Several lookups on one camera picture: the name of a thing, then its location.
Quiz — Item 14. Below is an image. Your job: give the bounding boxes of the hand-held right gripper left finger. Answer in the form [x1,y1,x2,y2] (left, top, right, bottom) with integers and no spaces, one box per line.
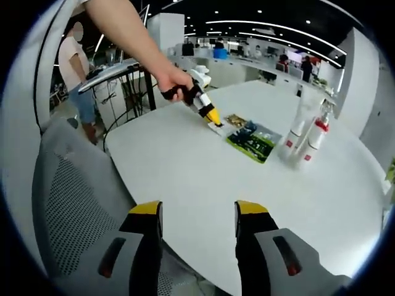
[58,200,164,296]

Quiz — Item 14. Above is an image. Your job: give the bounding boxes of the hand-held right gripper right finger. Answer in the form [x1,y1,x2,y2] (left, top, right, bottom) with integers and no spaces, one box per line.
[233,200,354,296]

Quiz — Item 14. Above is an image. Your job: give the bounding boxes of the small clear plastic packet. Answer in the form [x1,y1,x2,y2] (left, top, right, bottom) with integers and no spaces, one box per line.
[207,121,231,138]

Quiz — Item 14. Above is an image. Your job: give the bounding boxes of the white skincare tube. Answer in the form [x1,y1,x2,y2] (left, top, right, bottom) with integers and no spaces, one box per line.
[294,86,323,161]

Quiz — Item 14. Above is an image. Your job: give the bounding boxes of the red collar skincare pump bottle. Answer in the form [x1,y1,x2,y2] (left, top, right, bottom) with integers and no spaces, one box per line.
[301,100,333,170]

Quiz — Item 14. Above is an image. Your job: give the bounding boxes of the person's left hand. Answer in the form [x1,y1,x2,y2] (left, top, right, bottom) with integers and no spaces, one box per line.
[155,65,196,102]

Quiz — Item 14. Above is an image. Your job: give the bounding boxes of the white office counter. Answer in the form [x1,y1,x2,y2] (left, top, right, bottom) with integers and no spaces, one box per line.
[168,46,312,90]

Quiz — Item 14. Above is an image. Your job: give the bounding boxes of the black laptop stand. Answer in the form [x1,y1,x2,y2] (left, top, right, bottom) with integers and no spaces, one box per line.
[103,61,157,133]

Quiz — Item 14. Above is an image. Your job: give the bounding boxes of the dark clear plastic bag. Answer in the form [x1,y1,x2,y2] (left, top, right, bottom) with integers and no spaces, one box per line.
[236,120,282,146]

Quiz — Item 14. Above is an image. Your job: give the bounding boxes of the green printed packet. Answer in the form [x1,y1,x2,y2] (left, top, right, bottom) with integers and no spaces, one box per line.
[226,129,276,165]

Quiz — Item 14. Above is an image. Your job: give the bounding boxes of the white mesh office chair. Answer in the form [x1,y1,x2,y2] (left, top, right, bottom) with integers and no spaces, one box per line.
[2,0,217,296]

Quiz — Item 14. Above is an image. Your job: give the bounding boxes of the green potted plant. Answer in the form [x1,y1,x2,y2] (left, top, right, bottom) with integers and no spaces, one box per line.
[385,157,395,183]

